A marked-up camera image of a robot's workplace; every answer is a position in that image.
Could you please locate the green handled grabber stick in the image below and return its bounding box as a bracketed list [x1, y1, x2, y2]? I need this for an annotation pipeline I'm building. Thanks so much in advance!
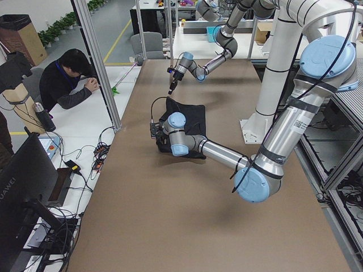
[107, 61, 142, 96]

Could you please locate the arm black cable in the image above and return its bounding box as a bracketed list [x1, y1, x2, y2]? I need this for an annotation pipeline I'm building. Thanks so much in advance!
[149, 0, 358, 193]

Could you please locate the black water bottle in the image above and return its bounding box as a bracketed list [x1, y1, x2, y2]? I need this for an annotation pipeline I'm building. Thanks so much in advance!
[33, 102, 56, 132]

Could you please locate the black power strip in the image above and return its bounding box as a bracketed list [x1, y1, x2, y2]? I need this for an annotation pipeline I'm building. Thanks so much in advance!
[92, 142, 111, 173]

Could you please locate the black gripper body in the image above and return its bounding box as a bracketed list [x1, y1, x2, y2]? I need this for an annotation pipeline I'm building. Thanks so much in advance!
[172, 72, 184, 85]
[153, 124, 170, 145]

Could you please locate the seated operator in black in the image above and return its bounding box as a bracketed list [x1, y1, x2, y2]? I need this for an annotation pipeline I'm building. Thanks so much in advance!
[39, 49, 99, 112]

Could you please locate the grey office chair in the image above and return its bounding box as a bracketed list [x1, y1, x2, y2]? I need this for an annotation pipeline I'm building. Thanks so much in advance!
[130, 32, 165, 61]

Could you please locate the black huawei monitor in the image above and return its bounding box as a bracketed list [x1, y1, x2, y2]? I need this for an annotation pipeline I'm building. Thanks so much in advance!
[1, 133, 58, 271]

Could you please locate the black t-shirt with logo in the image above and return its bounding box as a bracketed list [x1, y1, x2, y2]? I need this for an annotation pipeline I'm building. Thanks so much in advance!
[156, 97, 206, 159]

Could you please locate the cardboard box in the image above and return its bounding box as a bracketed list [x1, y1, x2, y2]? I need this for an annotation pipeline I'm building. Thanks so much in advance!
[1, 14, 48, 66]

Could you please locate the teach pendant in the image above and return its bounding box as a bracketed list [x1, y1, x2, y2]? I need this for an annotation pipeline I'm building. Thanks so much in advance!
[38, 136, 60, 159]

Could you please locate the white central robot column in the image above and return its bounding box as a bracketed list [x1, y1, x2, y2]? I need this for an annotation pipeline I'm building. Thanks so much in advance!
[241, 1, 353, 144]

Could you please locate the aluminium frame post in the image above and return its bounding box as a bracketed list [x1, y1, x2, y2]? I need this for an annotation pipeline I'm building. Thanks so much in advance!
[70, 0, 122, 132]

